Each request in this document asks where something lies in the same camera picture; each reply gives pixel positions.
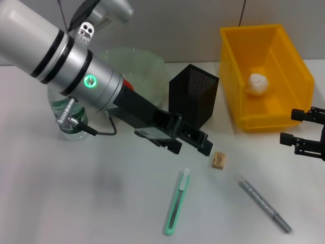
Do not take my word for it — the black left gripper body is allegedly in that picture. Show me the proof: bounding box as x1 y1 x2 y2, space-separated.
111 86 184 143

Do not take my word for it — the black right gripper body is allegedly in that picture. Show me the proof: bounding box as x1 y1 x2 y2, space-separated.
319 123 325 163

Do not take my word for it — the white paper ball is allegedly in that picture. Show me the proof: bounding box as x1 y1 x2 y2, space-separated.
247 73 270 96

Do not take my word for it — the clear water bottle green label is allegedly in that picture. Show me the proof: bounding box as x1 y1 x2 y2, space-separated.
47 87 89 142

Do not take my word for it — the beige eraser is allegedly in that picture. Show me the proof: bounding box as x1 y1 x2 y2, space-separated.
211 150 226 169

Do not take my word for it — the pale green wavy fruit bowl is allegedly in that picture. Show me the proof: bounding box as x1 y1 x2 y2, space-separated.
97 47 171 107

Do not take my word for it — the black mesh pen holder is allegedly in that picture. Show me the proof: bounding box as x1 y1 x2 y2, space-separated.
168 64 220 130

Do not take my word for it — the green utility knife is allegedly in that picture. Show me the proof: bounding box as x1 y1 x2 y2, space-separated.
162 169 191 236

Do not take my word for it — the grey pen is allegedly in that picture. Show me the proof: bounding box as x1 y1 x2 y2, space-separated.
235 174 293 233

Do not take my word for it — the yellow plastic bin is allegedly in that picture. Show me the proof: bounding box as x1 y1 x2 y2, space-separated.
219 24 315 133

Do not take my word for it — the left gripper cable with plug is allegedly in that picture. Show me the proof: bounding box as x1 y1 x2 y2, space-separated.
56 99 117 137

